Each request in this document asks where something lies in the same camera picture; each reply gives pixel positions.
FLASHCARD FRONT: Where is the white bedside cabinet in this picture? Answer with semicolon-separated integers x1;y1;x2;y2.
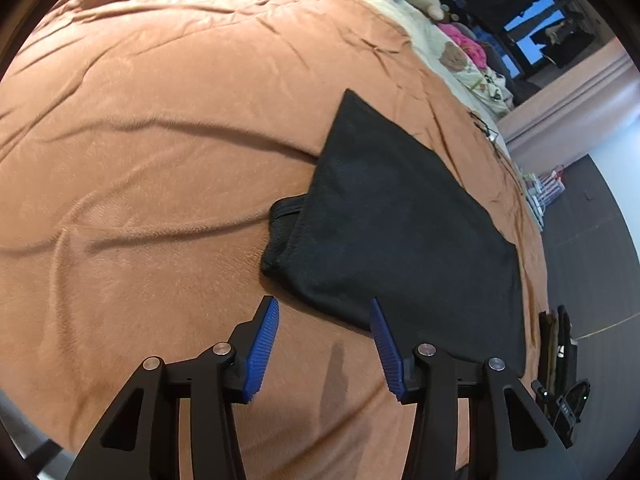
516;166;546;232

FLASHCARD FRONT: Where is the stack of folded clothes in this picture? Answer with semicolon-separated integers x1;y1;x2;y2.
537;304;578;396

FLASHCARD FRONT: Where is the pink plush toy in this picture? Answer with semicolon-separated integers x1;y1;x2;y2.
438;24;488;70

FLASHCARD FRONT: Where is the black sleeveless shirt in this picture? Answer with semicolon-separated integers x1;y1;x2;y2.
260;91;526;373

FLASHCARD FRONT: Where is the orange brown bed blanket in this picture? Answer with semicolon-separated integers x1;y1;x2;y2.
1;0;548;452

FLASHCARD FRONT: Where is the pink curtain right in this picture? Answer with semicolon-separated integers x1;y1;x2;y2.
498;38;639;174

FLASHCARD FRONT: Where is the black cable on bed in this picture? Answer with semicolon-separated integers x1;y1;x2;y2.
468;110;516;172

